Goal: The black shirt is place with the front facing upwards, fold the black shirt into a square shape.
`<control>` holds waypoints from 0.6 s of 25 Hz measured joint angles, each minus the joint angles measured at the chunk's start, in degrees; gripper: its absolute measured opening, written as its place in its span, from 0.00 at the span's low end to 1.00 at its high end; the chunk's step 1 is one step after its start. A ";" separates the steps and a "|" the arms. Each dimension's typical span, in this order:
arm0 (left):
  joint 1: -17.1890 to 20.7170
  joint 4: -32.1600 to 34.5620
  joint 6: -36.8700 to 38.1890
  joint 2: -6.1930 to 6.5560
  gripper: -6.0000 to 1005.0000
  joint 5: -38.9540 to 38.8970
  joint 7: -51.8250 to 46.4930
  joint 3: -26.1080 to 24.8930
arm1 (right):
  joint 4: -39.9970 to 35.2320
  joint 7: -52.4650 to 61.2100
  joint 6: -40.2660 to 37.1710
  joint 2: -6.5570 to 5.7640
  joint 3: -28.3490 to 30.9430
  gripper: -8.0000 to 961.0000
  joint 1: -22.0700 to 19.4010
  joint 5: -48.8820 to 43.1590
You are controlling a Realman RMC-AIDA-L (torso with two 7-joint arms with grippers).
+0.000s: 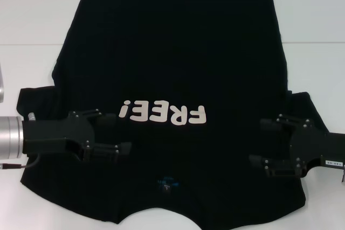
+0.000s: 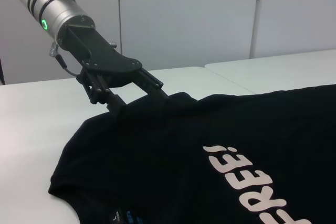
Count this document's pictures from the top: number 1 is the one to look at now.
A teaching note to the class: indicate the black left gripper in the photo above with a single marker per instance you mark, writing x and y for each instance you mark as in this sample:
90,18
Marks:
56,133

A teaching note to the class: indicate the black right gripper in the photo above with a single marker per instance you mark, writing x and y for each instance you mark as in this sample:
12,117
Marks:
312,143

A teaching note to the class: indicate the silver plug on left gripper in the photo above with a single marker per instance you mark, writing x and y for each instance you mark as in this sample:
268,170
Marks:
31,116

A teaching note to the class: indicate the black shirt with FREE print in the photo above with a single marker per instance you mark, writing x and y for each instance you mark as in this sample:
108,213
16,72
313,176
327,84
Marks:
172,52

